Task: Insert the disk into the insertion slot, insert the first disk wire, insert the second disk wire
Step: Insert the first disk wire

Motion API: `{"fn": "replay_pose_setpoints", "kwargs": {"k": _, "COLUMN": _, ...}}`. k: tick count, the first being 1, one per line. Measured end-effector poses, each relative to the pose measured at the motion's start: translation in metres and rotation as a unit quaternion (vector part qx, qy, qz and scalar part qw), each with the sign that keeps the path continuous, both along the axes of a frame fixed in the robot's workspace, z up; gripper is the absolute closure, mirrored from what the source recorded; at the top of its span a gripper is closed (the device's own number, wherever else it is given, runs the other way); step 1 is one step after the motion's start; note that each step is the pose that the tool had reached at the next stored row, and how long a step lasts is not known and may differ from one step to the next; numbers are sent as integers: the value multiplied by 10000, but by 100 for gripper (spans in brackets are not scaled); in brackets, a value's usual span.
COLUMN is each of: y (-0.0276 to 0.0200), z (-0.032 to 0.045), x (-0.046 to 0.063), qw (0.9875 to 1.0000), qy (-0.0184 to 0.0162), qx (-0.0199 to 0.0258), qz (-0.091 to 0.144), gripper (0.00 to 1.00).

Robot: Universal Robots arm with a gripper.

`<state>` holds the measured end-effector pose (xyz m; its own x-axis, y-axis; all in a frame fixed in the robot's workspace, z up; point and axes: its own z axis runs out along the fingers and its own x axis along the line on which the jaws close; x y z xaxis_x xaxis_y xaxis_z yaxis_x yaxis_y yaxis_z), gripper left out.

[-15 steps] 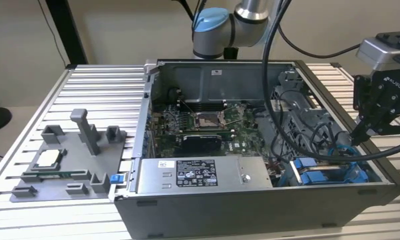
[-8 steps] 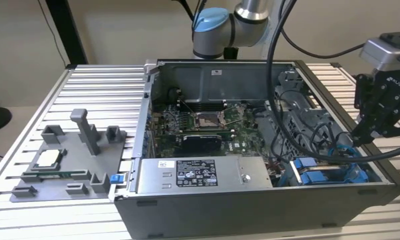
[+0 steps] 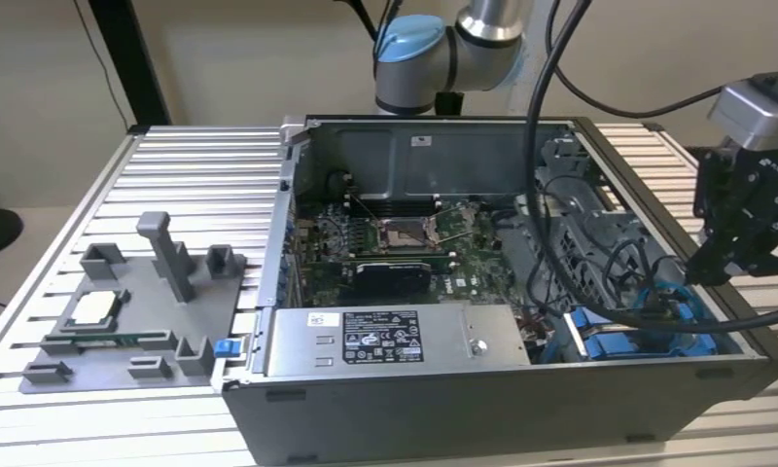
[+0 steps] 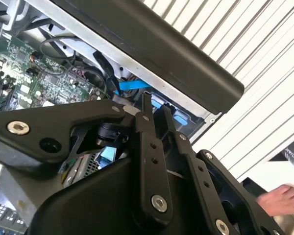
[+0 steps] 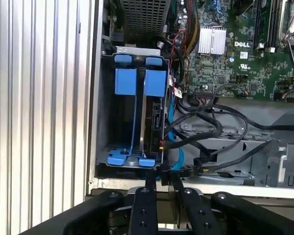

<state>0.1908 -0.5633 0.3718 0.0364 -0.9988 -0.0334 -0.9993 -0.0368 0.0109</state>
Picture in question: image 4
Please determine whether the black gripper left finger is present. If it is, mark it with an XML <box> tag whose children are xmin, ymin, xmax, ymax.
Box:
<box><xmin>0</xmin><ymin>92</ymin><xmax>174</xmax><ymax>228</ymax></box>

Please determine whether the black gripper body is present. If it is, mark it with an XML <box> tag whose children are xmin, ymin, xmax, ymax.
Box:
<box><xmin>26</xmin><ymin>156</ymin><xmax>211</xmax><ymax>235</ymax></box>

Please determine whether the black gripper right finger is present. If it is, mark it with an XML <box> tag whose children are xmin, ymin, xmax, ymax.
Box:
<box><xmin>161</xmin><ymin>106</ymin><xmax>289</xmax><ymax>235</ymax></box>

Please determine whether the hard disk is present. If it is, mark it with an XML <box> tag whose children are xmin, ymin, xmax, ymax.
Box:
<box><xmin>150</xmin><ymin>95</ymin><xmax>189</xmax><ymax>127</ymax></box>

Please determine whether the person's hand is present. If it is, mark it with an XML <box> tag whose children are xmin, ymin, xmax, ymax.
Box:
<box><xmin>255</xmin><ymin>184</ymin><xmax>294</xmax><ymax>218</ymax></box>

